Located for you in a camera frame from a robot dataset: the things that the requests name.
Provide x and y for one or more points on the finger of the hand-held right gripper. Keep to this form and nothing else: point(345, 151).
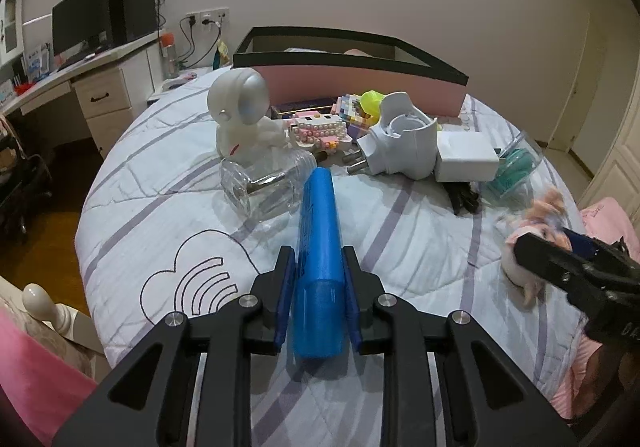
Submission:
point(580, 243)
point(550, 262)

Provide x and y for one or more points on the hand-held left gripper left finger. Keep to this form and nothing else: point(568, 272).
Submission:
point(285, 297)

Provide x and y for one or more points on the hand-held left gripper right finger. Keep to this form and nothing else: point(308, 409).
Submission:
point(350, 297)

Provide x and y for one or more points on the pink plush toy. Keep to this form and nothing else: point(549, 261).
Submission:
point(540, 222)

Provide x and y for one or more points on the blue cylindrical marker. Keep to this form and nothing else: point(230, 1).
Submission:
point(320, 252)

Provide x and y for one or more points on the clear case with teal macarons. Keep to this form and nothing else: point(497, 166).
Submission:
point(515, 167)

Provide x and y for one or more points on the white charger box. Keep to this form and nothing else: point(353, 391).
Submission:
point(465, 157)

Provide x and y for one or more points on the white plastic housing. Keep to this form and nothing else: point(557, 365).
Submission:
point(400, 147)

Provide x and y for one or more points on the white astronaut figure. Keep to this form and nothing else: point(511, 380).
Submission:
point(235, 92)

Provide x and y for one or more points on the pink storage box black rim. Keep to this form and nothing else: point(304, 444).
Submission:
point(350, 82)

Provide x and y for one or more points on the pink printed cloth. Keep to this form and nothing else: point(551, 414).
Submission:
point(607, 219)

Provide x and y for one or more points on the cream room door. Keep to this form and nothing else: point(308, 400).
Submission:
point(587, 92)

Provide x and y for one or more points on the white striped quilt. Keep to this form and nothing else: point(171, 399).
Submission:
point(165, 197)

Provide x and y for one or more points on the pink block cat toy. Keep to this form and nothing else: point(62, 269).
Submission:
point(317, 129)

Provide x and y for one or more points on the pastel block doughnut toy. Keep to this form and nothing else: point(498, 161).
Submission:
point(352, 109)

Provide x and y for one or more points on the yellow highlighter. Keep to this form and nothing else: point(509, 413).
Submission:
point(372, 102)

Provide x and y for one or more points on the white bedside table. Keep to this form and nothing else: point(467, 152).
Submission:
point(180, 79)

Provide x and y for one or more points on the cream bedpost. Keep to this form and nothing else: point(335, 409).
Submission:
point(42, 304)

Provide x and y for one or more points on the teal and yellow packet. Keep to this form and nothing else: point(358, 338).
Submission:
point(221, 54)

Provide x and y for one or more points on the orange cap bottle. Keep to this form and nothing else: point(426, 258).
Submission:
point(169, 57)

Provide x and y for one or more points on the white drawer unit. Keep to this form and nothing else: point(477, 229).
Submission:
point(102, 97)

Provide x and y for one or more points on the black chair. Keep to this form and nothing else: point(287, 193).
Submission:
point(22, 182)

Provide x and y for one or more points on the white desk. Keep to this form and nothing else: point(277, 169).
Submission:
point(45, 84)

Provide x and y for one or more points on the large black speaker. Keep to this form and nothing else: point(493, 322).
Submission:
point(132, 7)

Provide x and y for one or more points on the black computer monitor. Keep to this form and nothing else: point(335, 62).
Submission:
point(80, 24)

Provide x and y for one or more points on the white wall socket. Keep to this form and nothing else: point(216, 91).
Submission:
point(207, 18)

